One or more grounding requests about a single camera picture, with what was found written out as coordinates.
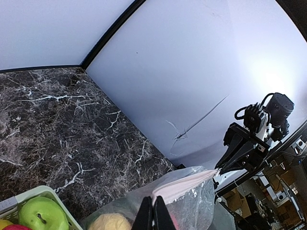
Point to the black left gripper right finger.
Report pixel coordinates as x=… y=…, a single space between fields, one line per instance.
x=162 y=218

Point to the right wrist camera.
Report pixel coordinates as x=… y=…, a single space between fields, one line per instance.
x=256 y=119

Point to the tan toy potato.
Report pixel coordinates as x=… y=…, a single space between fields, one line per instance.
x=113 y=221

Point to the yellow toy lemon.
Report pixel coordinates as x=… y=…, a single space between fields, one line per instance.
x=4 y=223

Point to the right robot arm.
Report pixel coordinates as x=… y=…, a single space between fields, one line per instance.
x=280 y=107

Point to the black right corner post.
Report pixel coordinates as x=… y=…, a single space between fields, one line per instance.
x=110 y=32

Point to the clear dotted zip bag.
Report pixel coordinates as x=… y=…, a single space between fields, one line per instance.
x=188 y=195

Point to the pale green plastic basket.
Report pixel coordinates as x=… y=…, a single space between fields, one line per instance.
x=10 y=207

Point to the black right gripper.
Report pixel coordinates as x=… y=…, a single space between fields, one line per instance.
x=245 y=151

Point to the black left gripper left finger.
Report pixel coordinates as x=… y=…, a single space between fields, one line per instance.
x=144 y=217

